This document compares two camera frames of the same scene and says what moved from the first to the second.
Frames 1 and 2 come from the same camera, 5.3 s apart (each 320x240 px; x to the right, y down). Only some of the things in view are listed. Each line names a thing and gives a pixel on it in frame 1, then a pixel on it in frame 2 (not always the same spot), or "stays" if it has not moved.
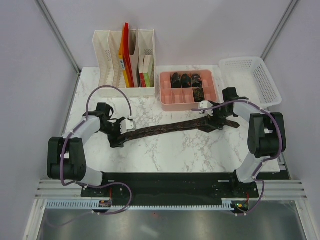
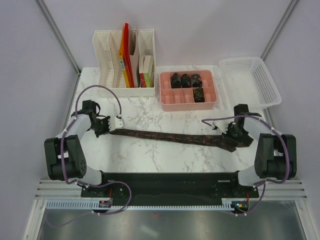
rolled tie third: (197, 81) stays
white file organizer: (111, 73) stays
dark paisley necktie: (203, 125) to (221, 141)
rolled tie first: (176, 81) stays
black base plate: (172, 186) stays
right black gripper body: (219, 115) to (236, 132)
